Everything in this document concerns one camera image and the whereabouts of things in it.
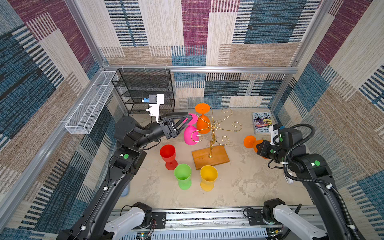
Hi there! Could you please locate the yellow plastic wine glass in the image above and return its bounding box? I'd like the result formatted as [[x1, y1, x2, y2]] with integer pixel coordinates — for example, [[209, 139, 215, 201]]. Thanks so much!
[[200, 165, 218, 192]]

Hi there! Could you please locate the white small device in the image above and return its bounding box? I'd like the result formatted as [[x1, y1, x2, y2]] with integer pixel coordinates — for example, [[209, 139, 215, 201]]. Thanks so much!
[[284, 174, 294, 185]]

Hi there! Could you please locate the wooden rack base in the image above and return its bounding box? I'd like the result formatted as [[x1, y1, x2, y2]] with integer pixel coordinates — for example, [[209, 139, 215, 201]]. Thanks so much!
[[192, 146, 230, 170]]

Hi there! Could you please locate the white mesh basket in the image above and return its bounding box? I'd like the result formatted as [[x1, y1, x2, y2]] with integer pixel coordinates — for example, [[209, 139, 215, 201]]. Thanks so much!
[[65, 71, 117, 135]]

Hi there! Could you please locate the red plastic wine glass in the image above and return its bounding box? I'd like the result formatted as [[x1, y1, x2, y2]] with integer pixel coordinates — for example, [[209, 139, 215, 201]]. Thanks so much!
[[160, 145, 178, 171]]

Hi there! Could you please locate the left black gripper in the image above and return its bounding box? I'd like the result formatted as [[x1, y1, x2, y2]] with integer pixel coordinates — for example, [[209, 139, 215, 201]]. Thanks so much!
[[133, 113, 190, 153]]

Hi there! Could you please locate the blue sponge pad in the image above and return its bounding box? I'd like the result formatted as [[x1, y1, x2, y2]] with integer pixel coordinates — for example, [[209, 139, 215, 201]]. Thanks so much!
[[120, 183, 131, 198]]

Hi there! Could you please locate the black wire shelf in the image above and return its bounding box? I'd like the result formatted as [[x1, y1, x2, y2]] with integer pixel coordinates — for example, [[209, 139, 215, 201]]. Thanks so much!
[[112, 69, 175, 115]]

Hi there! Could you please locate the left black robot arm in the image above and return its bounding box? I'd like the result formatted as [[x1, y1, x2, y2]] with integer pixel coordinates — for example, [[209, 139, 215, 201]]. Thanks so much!
[[57, 112, 193, 240]]

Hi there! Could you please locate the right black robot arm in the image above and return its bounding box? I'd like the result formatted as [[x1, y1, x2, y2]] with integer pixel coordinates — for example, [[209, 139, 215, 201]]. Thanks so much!
[[244, 124, 364, 240]]

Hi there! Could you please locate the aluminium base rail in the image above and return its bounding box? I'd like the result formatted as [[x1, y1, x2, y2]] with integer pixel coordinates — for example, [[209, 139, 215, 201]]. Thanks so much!
[[74, 205, 340, 240]]

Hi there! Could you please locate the paperback book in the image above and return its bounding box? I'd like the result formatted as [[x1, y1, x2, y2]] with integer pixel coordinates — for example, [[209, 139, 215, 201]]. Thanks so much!
[[252, 112, 273, 134]]

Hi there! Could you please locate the pink plastic wine glass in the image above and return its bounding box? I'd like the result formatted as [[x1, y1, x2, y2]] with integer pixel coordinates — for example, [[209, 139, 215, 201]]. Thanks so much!
[[184, 114, 199, 146]]

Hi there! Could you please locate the orange back wine glass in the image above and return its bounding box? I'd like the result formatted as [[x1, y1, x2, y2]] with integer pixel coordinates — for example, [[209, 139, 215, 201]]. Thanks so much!
[[195, 103, 211, 135]]

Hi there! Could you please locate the gold wire glass rack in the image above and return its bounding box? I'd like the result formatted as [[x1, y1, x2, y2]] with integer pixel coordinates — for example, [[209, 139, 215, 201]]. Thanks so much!
[[196, 108, 242, 151]]

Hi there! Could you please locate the green plastic wine glass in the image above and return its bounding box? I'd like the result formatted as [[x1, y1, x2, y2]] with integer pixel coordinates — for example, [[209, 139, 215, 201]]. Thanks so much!
[[174, 164, 192, 190]]

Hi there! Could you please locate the orange front wine glass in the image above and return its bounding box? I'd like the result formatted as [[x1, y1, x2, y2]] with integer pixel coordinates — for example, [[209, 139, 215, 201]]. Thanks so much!
[[244, 136, 264, 156]]

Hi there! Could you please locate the orange wine glass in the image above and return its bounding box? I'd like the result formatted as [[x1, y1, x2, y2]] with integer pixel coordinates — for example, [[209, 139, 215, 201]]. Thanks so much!
[[244, 136, 264, 156], [195, 103, 211, 135]]

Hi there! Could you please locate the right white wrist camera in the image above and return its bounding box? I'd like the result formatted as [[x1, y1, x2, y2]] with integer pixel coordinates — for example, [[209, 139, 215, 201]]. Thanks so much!
[[269, 124, 283, 145]]

